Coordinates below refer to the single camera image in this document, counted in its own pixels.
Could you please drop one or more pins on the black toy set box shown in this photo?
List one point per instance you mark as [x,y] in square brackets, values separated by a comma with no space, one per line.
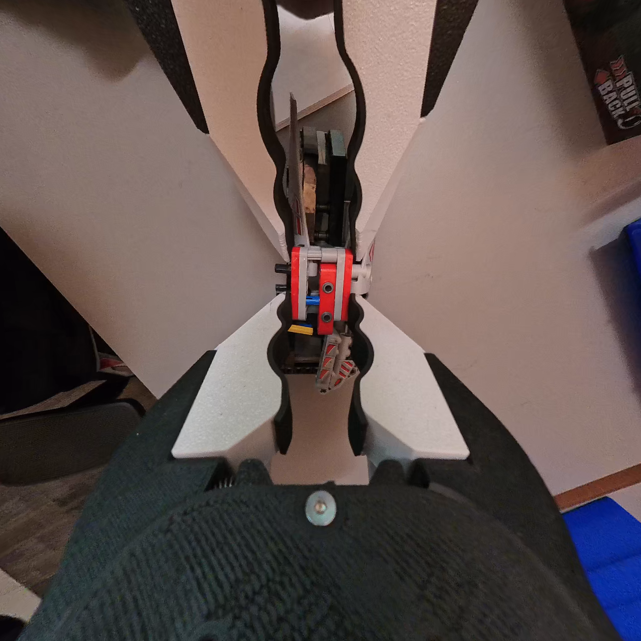
[611,100]

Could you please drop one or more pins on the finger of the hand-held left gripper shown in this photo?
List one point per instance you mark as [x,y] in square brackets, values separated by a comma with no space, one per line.
[225,75]
[395,75]

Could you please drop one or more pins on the person's left hand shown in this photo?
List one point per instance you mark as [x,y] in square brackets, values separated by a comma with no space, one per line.
[305,6]

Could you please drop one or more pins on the brick-built toy truck model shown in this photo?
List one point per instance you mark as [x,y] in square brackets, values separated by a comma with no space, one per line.
[330,295]

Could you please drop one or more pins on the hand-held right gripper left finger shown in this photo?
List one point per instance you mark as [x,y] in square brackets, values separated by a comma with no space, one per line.
[230,400]

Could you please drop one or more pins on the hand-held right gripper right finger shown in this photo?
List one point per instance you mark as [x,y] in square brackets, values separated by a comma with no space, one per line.
[410,400]

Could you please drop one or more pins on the red toy brick beam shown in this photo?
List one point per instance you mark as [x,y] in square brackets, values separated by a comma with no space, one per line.
[299,285]

